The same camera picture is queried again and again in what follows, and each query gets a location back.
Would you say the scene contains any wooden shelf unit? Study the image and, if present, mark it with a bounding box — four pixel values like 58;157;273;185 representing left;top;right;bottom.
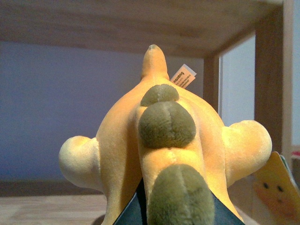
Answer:
0;0;300;225

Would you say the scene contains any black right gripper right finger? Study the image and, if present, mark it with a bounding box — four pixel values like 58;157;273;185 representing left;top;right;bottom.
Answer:
210;191;245;225

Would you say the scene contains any orange plush dinosaur toy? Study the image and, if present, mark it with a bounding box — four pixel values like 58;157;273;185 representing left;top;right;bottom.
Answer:
58;44;300;225

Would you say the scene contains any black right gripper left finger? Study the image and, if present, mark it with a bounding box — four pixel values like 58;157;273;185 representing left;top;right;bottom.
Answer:
113;179;148;225

